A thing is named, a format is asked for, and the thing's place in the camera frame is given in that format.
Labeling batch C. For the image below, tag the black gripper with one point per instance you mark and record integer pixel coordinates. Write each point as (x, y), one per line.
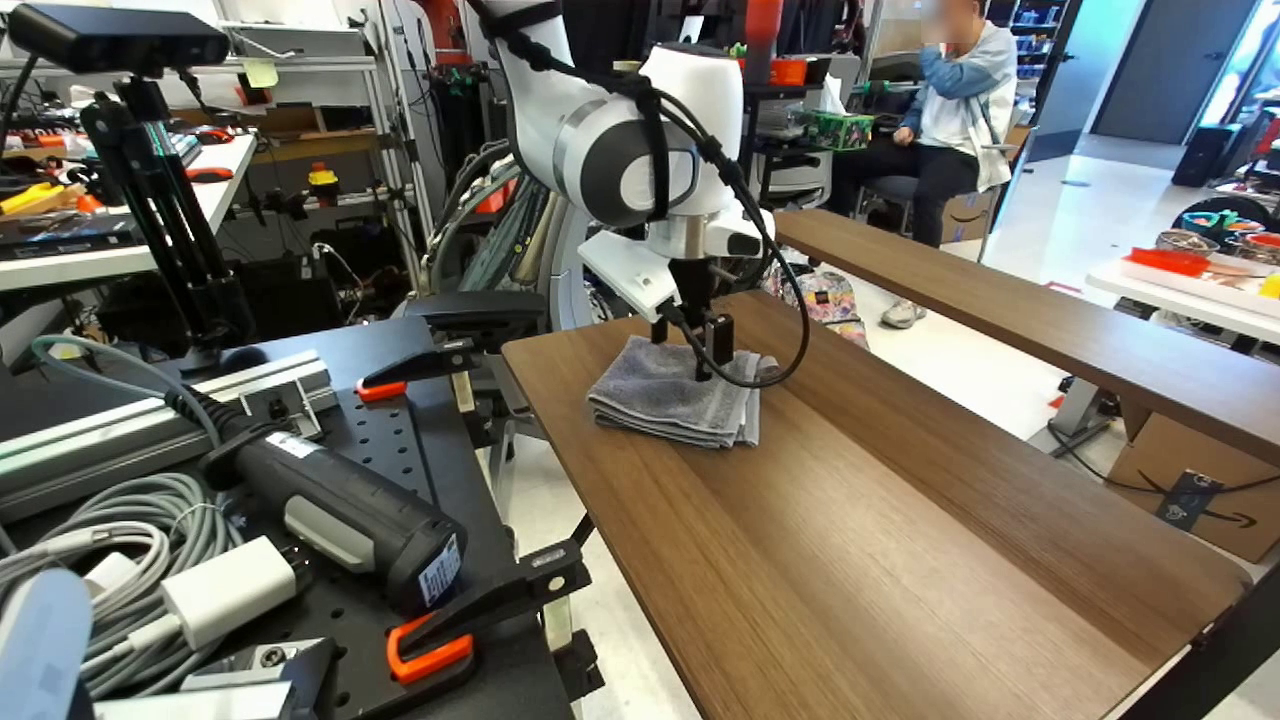
(698, 284)

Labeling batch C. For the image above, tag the colourful patterned backpack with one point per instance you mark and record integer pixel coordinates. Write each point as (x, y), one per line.
(832, 296)

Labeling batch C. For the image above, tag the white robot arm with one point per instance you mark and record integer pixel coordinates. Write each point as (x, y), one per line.
(585, 147)

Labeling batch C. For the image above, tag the white power adapter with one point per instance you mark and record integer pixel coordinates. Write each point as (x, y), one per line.
(234, 586)

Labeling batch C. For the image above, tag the cardboard box under table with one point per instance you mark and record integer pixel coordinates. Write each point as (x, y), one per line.
(1184, 460)

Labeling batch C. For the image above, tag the black stereo camera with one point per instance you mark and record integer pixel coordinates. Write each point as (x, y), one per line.
(113, 38)

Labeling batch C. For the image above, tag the black metal table frame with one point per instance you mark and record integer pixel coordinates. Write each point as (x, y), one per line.
(1220, 652)

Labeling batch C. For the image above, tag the black silver flat device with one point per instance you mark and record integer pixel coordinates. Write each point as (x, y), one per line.
(224, 682)

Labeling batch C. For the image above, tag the seated person light blue jacket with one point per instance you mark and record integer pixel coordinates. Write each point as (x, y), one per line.
(965, 93)

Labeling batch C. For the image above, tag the black cylindrical handheld device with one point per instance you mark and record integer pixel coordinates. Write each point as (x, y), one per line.
(346, 514)

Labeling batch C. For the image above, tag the black camera tripod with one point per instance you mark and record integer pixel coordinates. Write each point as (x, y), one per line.
(175, 224)

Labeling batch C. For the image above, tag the green crate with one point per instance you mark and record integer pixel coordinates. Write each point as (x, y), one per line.
(837, 131)

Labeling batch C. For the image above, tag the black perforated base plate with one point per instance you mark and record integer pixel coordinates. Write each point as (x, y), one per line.
(426, 467)

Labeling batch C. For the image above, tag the grey towel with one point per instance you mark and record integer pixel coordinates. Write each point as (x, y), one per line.
(674, 395)

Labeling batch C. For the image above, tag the black power adapter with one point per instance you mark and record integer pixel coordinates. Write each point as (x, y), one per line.
(1184, 497)

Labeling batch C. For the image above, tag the cluttered white workbench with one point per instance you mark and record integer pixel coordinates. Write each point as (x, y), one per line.
(82, 247)

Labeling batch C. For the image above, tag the black clamp orange tip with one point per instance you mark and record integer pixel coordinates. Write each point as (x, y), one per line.
(421, 367)

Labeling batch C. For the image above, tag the white tray with toys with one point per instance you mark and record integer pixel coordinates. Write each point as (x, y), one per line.
(1195, 281)

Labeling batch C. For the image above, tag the aluminium rail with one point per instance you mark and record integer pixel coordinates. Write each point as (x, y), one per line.
(120, 424)

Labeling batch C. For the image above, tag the pale blue rounded object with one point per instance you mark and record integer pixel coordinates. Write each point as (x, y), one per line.
(43, 647)

